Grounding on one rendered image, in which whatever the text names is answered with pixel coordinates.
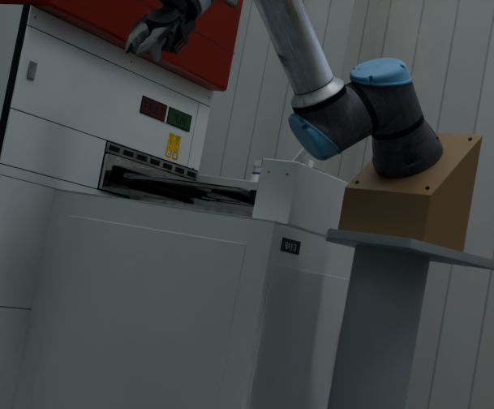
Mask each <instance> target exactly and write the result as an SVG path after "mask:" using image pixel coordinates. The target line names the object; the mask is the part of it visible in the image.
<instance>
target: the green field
mask: <svg viewBox="0 0 494 409"><path fill-rule="evenodd" d="M168 123H172V124H174V125H176V126H179V127H182V128H184V129H187V130H188V131H189V128H190V124H191V117H190V116H188V115H186V114H183V113H180V112H178V111H177V110H173V109H171V108H170V116H169V120H168Z"/></svg>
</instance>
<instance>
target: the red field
mask: <svg viewBox="0 0 494 409"><path fill-rule="evenodd" d="M141 111H142V112H144V113H146V114H150V115H152V116H154V117H156V118H159V119H162V120H164V119H165V111H166V106H164V105H162V104H159V103H157V102H155V101H152V100H149V99H148V98H146V97H144V101H143V106H142V110H141Z"/></svg>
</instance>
